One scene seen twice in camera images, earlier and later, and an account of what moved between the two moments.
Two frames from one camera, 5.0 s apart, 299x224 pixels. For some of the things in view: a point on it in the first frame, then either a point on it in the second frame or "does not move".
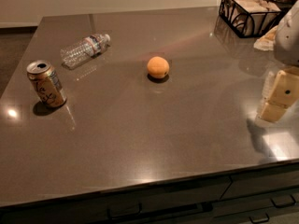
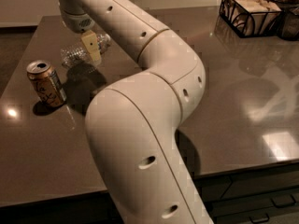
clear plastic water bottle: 83,50 does not move
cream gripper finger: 284,93 → 76,18
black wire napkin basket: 248,14 does not move
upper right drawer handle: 287,204 does not move
